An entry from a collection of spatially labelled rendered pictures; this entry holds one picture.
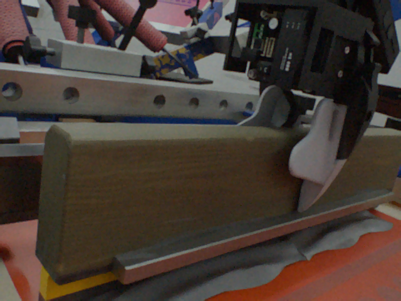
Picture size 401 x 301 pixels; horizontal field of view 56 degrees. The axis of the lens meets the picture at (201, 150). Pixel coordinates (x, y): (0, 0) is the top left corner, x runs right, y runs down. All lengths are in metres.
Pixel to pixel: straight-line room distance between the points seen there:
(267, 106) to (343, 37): 0.08
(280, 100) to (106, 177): 0.18
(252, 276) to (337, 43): 0.17
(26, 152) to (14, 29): 0.50
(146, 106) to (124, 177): 0.37
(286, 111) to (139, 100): 0.28
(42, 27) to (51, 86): 4.14
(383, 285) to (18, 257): 0.26
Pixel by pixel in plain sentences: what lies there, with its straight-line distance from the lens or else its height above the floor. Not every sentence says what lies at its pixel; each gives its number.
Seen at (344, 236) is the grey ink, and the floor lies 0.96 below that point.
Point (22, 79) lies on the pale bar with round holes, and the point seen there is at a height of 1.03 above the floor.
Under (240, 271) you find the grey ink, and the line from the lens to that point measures 0.28.
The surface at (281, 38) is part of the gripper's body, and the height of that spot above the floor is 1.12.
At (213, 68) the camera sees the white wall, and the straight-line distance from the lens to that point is 3.29.
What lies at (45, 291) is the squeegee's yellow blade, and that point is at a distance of 0.22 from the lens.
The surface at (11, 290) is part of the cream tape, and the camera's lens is 0.25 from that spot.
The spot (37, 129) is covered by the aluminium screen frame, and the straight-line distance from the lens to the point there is 0.43.
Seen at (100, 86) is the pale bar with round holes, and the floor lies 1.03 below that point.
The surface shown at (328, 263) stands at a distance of 0.34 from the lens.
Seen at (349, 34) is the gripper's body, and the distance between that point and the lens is 0.27.
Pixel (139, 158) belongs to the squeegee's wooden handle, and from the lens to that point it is 0.19.
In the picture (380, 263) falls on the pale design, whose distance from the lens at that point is 0.37.
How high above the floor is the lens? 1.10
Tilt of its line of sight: 15 degrees down
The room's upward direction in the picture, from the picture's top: 11 degrees clockwise
